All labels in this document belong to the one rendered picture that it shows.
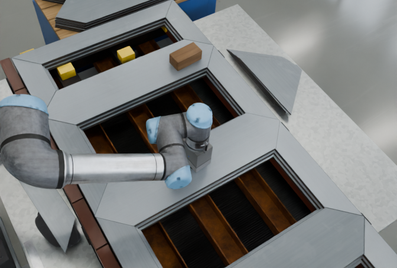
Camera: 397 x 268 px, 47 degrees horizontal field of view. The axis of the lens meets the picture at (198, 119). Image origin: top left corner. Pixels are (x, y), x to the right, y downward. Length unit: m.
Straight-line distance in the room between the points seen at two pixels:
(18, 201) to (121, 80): 0.58
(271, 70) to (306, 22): 1.52
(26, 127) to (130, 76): 0.73
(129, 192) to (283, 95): 0.75
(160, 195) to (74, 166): 0.44
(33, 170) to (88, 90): 0.70
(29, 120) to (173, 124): 0.40
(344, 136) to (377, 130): 1.08
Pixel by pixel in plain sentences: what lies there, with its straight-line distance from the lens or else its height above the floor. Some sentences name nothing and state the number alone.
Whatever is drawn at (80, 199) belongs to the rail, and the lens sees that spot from 1.56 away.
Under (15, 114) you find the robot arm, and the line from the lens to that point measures 1.18.
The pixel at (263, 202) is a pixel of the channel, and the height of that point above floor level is 0.68.
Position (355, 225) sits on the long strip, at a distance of 1.58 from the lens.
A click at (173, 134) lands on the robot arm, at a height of 1.13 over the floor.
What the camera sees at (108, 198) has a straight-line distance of 1.51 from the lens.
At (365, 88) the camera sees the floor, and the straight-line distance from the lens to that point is 3.13.
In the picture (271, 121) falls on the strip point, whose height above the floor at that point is 0.85.
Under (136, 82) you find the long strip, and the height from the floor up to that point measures 0.85.
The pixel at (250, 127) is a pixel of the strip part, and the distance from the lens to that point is 1.66.
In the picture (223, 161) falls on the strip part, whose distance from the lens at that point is 1.57.
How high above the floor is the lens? 2.20
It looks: 54 degrees down
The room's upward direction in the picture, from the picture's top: 5 degrees clockwise
